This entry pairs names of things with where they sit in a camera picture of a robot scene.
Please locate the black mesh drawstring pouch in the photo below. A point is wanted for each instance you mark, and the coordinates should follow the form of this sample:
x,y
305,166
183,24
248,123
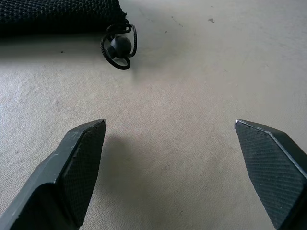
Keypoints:
x,y
57,16

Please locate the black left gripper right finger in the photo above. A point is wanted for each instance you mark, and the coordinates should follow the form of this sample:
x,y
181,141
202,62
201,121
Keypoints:
x,y
271,167

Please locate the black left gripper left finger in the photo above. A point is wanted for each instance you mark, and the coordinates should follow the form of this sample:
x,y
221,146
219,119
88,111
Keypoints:
x,y
62,172

